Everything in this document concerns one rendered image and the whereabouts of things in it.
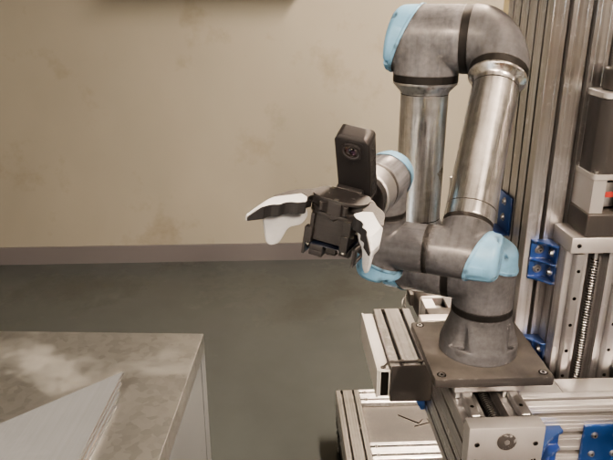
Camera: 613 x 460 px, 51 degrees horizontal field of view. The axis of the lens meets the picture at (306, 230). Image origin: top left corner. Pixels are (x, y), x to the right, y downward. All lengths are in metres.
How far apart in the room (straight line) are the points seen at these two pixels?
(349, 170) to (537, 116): 0.64
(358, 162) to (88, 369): 0.70
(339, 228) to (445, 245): 0.21
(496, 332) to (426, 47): 0.54
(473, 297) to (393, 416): 1.36
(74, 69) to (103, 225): 1.01
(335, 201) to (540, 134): 0.68
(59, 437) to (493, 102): 0.84
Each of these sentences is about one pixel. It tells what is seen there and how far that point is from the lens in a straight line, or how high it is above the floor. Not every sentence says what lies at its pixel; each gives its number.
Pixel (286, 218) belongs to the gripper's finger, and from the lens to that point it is 0.79.
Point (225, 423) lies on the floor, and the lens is 2.87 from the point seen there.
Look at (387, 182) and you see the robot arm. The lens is 0.89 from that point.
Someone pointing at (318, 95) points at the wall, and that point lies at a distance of 4.14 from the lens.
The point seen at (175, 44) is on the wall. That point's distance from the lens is 4.14.
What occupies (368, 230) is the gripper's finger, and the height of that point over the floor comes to 1.45.
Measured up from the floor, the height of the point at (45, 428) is 1.07.
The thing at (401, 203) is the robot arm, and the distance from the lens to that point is 0.97.
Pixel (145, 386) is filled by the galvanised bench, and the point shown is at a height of 1.05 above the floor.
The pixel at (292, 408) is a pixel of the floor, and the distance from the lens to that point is 2.93.
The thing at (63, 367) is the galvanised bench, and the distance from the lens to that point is 1.31.
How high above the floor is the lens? 1.70
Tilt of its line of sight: 20 degrees down
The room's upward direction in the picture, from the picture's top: straight up
